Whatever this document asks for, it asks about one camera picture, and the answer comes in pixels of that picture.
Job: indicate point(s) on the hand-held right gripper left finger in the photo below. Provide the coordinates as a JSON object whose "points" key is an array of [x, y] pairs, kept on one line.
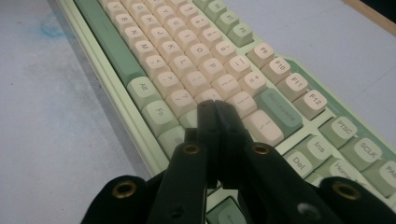
{"points": [[207, 137]]}

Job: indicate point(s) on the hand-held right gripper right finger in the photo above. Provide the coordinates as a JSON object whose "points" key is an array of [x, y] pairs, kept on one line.
{"points": [[232, 137]]}

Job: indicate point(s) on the green and cream mechanical keyboard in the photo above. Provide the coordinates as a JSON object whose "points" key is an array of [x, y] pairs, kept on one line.
{"points": [[193, 62]]}

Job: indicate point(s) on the white table board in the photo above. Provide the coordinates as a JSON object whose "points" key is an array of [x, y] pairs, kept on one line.
{"points": [[46, 124]]}

